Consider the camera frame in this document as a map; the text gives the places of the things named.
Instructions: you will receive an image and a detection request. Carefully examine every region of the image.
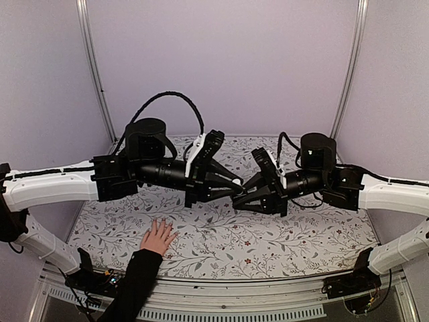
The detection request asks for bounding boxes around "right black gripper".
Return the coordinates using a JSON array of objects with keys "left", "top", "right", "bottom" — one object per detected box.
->
[{"left": 230, "top": 169, "right": 326, "bottom": 218}]

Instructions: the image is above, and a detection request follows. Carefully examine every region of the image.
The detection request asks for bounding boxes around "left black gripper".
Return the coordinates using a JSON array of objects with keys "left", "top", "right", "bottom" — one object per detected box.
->
[{"left": 134, "top": 156, "right": 244, "bottom": 207}]

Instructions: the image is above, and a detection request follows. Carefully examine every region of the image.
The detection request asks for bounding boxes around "white capped nail polish bottle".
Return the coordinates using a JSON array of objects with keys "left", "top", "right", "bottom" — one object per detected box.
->
[{"left": 232, "top": 178, "right": 242, "bottom": 188}]

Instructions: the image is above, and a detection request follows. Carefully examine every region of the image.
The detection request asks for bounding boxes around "black sleeved forearm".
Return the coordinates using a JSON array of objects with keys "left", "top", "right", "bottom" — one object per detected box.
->
[{"left": 97, "top": 249, "right": 162, "bottom": 322}]

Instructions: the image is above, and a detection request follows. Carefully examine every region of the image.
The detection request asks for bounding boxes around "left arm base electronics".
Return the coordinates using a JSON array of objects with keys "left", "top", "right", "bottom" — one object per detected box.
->
[{"left": 61, "top": 248, "right": 122, "bottom": 321}]

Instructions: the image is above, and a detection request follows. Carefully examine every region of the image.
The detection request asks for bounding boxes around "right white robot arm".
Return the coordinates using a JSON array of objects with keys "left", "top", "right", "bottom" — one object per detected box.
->
[{"left": 233, "top": 133, "right": 428, "bottom": 217}]

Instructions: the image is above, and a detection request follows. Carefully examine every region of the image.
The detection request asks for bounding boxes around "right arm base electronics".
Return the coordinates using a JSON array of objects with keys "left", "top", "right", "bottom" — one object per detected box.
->
[{"left": 321, "top": 248, "right": 392, "bottom": 316}]

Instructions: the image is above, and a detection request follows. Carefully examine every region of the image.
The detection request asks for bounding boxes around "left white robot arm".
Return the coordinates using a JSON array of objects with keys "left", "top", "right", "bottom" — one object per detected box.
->
[{"left": 1, "top": 118, "right": 243, "bottom": 291}]

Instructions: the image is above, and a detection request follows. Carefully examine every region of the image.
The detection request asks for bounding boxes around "person's bare hand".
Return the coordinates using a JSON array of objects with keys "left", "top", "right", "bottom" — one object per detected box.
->
[{"left": 139, "top": 218, "right": 178, "bottom": 256}]

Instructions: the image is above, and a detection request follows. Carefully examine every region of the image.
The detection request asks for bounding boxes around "floral patterned table mat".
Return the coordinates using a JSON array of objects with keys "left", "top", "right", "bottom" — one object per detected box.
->
[{"left": 68, "top": 136, "right": 381, "bottom": 281}]

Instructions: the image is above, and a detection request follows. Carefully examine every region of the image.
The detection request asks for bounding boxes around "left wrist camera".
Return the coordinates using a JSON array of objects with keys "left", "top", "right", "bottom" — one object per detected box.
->
[{"left": 185, "top": 129, "right": 225, "bottom": 178}]

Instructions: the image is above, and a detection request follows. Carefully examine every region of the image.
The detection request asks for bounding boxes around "right black cable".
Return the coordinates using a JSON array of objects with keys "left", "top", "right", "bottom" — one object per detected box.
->
[{"left": 277, "top": 131, "right": 324, "bottom": 209}]

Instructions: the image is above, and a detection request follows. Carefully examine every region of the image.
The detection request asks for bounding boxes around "left black braided cable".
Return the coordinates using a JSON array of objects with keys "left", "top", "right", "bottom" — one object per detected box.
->
[{"left": 115, "top": 91, "right": 205, "bottom": 155}]

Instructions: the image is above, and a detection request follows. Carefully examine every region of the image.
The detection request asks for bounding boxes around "metal table front rail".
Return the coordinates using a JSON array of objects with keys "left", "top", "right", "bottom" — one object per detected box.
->
[{"left": 28, "top": 261, "right": 420, "bottom": 322}]

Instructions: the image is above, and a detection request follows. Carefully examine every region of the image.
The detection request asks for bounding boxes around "right aluminium frame post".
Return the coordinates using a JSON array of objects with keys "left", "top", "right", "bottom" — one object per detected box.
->
[{"left": 330, "top": 0, "right": 369, "bottom": 140}]

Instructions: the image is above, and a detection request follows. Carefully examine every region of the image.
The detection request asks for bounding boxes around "aluminium frame post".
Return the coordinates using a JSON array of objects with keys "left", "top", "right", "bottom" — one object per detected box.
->
[
  {"left": 76, "top": 0, "right": 117, "bottom": 143},
  {"left": 330, "top": 0, "right": 369, "bottom": 140}
]

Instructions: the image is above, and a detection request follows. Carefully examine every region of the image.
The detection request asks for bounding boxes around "left aluminium frame post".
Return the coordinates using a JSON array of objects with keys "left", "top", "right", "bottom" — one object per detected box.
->
[{"left": 76, "top": 0, "right": 117, "bottom": 143}]

